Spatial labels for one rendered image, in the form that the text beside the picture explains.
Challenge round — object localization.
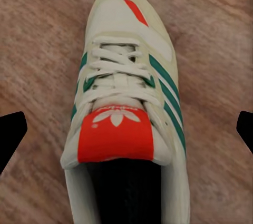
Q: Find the gym shoe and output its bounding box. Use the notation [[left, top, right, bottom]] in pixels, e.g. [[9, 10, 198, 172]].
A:
[[60, 0, 190, 224]]

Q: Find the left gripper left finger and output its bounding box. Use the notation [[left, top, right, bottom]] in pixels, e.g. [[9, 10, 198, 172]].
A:
[[0, 111, 27, 174]]

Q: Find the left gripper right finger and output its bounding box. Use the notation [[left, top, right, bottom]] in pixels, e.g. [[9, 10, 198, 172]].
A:
[[236, 111, 253, 153]]

